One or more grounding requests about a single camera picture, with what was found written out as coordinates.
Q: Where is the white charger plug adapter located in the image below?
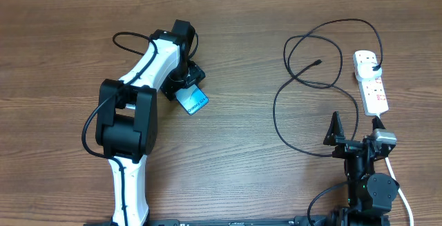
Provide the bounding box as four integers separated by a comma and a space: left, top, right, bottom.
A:
355, 62, 383, 82

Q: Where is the white power strip cord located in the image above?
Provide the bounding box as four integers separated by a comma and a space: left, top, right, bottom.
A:
375, 113, 414, 226

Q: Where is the black USB charging cable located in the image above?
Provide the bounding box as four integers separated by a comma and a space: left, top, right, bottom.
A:
272, 18, 384, 158

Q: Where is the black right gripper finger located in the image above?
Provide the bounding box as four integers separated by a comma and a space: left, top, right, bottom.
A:
372, 115, 385, 130
323, 111, 345, 146

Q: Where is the Galaxy S24+ smartphone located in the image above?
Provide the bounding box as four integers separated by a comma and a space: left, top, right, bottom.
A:
175, 84, 209, 115

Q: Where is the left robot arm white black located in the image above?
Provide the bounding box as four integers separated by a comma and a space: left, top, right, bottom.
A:
81, 20, 209, 225

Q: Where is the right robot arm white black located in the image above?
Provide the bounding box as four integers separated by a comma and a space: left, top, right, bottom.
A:
323, 111, 400, 225

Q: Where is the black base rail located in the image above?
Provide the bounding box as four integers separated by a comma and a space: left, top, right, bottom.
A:
82, 214, 391, 226

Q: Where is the white power strip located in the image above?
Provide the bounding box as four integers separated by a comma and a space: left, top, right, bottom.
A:
353, 50, 389, 116

